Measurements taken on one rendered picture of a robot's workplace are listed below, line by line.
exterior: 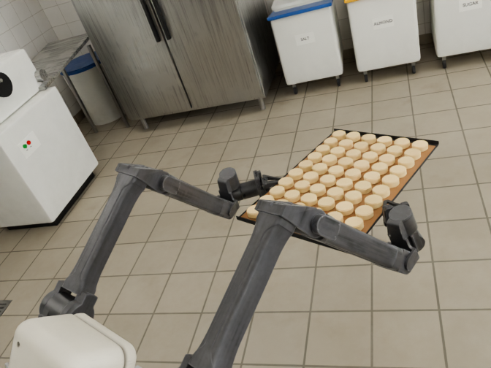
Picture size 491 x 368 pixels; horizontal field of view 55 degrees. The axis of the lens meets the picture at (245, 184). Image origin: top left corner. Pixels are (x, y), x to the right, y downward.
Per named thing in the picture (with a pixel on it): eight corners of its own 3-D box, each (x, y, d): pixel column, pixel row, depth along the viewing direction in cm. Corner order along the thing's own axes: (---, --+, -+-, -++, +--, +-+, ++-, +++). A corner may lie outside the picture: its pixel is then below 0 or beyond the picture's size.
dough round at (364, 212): (356, 210, 137) (355, 204, 136) (373, 209, 135) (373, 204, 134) (355, 221, 133) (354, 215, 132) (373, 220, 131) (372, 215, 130)
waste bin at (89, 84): (139, 99, 547) (115, 46, 511) (120, 123, 506) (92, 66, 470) (100, 107, 565) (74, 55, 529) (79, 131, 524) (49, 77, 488)
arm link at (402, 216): (379, 265, 123) (409, 274, 116) (364, 234, 117) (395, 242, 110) (401, 232, 128) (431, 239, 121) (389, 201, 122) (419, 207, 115)
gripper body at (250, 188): (264, 193, 166) (244, 198, 167) (257, 169, 161) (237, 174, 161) (267, 203, 161) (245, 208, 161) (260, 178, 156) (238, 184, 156)
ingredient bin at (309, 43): (288, 100, 435) (266, 18, 392) (294, 71, 485) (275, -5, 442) (347, 89, 419) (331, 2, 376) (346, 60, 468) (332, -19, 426)
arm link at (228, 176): (210, 212, 160) (231, 218, 156) (200, 188, 152) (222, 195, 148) (229, 188, 166) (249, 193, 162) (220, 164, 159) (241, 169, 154)
